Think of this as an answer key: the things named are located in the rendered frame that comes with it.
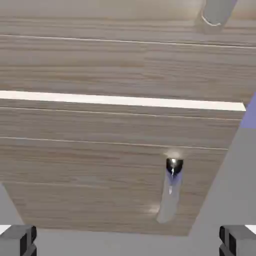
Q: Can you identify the light wood cabinet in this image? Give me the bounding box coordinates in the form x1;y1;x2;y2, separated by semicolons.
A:
0;0;256;237

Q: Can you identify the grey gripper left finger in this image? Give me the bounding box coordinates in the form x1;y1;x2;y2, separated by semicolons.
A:
0;224;38;256

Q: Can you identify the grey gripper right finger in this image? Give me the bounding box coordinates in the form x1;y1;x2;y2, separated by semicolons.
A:
218;224;256;256

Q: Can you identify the light wood cabinet door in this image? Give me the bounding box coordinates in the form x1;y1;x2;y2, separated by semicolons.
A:
0;137;229;237
0;0;256;50

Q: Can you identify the silver metal cabinet handle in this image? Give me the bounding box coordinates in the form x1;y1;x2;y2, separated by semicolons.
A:
200;0;238;28
155;157;185;224

